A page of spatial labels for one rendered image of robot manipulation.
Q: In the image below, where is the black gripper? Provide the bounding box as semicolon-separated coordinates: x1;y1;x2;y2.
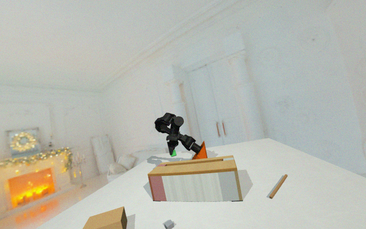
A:
166;129;179;155

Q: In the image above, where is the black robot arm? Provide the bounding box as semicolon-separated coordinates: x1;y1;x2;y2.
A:
154;113;202;155

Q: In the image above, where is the tan wooden stick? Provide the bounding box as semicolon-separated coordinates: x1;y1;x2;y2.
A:
269;174;287;199

